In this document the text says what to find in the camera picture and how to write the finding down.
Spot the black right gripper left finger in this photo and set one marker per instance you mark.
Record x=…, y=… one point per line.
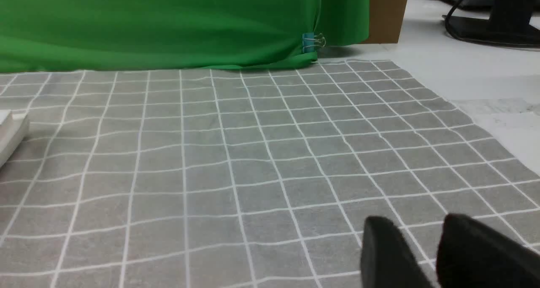
x=386, y=259

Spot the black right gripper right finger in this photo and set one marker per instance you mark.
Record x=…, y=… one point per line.
x=472, y=255

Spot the white desk lamp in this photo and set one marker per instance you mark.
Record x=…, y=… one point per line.
x=13, y=128

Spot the grey checked tablecloth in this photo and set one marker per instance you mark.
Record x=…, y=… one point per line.
x=209, y=178

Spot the black monitor stand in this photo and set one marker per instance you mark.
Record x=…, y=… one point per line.
x=508, y=25

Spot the blue binder clip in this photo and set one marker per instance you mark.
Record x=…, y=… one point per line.
x=311, y=42

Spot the brown cardboard panel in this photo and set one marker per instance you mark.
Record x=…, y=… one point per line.
x=386, y=19

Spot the green backdrop cloth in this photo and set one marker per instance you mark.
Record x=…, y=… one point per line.
x=69, y=35

